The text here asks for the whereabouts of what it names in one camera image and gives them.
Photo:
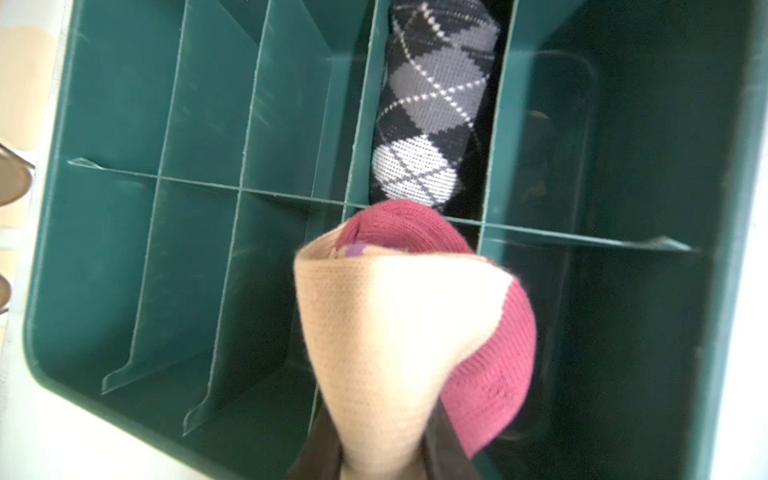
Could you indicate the beige maroon striped sock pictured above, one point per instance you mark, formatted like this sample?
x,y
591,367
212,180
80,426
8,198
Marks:
x,y
398,312

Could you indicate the green compartment tray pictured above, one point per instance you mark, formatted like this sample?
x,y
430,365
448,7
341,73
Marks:
x,y
199,144

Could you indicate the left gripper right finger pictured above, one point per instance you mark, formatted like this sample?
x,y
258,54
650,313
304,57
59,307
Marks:
x,y
443,454

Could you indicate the black argyle sock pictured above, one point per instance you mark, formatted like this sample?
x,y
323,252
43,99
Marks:
x,y
433,125

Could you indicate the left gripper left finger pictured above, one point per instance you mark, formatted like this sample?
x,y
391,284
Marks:
x,y
321,456

